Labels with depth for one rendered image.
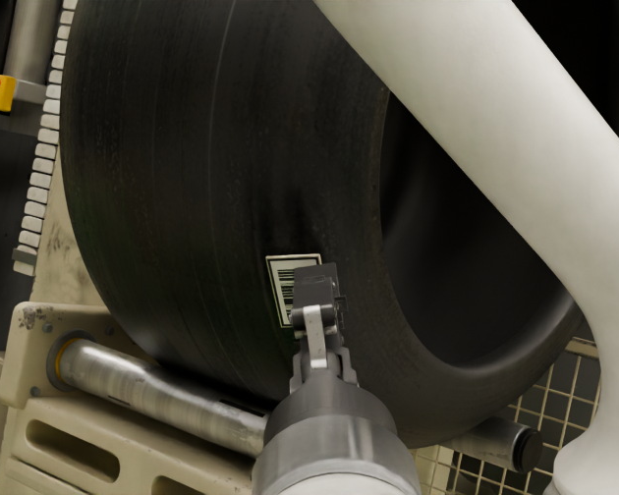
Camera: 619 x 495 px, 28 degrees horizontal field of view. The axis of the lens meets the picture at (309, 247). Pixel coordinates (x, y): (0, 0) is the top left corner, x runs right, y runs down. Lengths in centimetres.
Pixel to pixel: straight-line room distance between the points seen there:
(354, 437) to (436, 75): 22
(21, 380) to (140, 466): 16
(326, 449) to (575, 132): 22
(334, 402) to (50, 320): 54
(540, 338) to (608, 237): 67
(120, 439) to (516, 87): 67
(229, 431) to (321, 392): 35
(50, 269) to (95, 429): 26
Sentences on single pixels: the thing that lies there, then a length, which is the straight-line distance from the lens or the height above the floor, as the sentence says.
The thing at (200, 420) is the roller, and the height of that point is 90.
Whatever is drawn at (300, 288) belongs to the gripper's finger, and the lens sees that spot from 77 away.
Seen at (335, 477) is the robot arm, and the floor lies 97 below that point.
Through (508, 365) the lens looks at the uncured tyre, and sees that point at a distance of 111.
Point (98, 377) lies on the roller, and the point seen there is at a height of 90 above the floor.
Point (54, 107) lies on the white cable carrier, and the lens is 135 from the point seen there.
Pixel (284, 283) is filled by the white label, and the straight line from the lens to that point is 89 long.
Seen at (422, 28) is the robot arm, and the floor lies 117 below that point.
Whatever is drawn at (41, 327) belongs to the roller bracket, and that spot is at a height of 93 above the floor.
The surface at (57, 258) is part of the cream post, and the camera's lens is 130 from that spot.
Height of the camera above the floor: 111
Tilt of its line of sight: 3 degrees down
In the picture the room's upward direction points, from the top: 11 degrees clockwise
